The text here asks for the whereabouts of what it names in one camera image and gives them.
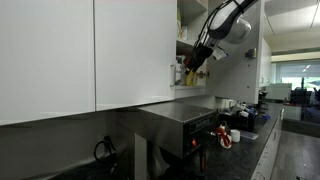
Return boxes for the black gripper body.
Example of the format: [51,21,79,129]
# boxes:
[192,45,214,63]

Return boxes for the sugar bottle with dark cap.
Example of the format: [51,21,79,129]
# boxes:
[175,54,187,87]

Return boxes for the white cabinet door with lock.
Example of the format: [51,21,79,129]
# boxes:
[204,0,262,105]

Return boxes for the round silver door lock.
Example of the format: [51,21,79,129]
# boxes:
[244,48,258,60]

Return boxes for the metal door hinge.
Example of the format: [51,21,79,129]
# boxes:
[197,69,211,80]

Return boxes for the yellow bottle with orange cap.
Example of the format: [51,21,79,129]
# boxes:
[185,68,198,87]

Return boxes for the small glass jar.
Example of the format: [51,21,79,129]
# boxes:
[180,25,189,42]

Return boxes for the yellow green box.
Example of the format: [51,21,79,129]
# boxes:
[176,8,183,38]

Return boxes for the white napkin box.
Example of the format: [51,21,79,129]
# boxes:
[216,98,242,112]

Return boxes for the stainless steel coffee machine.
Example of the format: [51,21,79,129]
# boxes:
[133,101,219,180]

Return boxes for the black condiment caddy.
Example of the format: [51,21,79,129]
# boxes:
[218,108,258,133]

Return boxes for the black coffee maker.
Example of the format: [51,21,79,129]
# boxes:
[258,89,270,109]

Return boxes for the white cup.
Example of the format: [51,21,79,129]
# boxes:
[230,129,241,144]

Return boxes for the white office partition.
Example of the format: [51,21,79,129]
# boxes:
[265,83,293,102]

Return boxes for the clear plastic container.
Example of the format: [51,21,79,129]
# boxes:
[239,130,260,141]

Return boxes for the dark office furniture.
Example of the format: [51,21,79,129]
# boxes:
[289,87,320,123]

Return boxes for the white base cabinets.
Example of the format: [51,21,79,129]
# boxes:
[250,109,285,180]

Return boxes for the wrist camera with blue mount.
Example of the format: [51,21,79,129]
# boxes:
[211,45,230,62]

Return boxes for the silver cabinet door handle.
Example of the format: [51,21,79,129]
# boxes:
[169,64,177,88]

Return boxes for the black power cable plug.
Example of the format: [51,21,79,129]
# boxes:
[93,134,118,166]

